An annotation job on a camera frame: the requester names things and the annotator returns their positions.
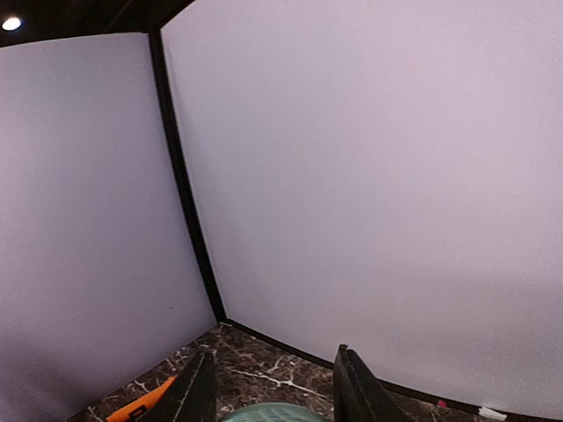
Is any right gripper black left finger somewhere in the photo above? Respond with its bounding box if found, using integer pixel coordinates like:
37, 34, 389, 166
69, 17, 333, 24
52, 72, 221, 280
143, 352, 216, 422

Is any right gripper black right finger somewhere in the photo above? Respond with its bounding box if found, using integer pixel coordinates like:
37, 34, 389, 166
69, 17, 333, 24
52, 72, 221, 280
333, 344, 413, 422

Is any mint green toy microphone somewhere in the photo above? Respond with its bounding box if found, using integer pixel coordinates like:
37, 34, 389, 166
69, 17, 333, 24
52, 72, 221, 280
222, 403, 328, 422

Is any orange toy microphone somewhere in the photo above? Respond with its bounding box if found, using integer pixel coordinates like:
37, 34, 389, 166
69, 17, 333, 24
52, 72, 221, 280
106, 376, 176, 422

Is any white paper scrap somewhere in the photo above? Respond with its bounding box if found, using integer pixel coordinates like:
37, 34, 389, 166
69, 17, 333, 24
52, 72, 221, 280
479, 407, 508, 421

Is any round ceiling light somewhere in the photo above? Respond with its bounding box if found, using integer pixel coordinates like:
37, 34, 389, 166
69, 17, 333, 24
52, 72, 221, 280
2, 16, 22, 32

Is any left black frame post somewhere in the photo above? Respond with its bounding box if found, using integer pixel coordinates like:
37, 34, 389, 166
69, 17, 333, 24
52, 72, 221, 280
149, 29, 228, 323

